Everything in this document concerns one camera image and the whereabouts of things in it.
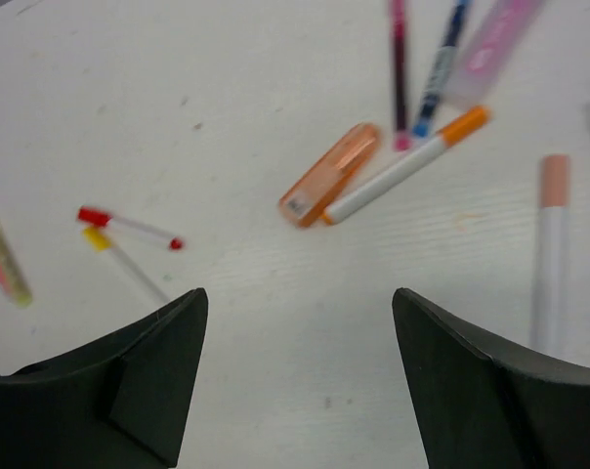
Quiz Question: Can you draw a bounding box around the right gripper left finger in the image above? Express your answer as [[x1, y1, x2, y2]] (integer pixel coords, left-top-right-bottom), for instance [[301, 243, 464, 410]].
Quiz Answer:
[[0, 288, 208, 468]]

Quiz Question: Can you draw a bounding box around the white orange marker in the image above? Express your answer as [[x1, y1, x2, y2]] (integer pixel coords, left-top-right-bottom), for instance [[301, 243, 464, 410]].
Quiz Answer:
[[321, 106, 491, 225]]

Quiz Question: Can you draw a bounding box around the white peach marker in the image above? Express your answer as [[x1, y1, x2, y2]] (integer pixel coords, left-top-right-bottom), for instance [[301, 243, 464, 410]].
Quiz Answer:
[[531, 154, 570, 357]]

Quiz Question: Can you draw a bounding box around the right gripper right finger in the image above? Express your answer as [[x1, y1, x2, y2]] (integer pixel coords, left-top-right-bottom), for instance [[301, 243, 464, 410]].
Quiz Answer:
[[392, 288, 590, 468]]

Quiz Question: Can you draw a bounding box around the orange highlighter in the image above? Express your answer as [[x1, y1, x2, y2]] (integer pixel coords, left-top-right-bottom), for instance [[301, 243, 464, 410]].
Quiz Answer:
[[277, 123, 381, 228]]

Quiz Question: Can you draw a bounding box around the red gel pen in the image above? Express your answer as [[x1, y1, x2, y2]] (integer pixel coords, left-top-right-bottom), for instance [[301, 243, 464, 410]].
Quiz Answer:
[[390, 0, 410, 151]]

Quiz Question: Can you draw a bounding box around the red cap pen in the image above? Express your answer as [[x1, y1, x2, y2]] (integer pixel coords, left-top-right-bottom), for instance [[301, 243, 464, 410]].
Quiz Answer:
[[76, 205, 186, 251]]

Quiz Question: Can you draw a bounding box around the purple highlighter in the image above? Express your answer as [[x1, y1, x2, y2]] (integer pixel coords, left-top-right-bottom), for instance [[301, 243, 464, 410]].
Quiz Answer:
[[443, 0, 546, 109]]

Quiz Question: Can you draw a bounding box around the yellow cap pen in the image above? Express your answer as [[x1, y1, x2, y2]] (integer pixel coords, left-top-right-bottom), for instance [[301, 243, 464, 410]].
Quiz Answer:
[[82, 227, 170, 307]]

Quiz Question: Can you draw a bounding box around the yellow pink pen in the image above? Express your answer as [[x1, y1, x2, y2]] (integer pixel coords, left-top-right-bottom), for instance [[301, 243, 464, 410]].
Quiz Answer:
[[0, 225, 32, 307]]

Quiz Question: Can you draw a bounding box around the blue gel pen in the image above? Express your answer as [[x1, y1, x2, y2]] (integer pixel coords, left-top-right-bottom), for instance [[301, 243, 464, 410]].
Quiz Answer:
[[412, 0, 472, 138]]

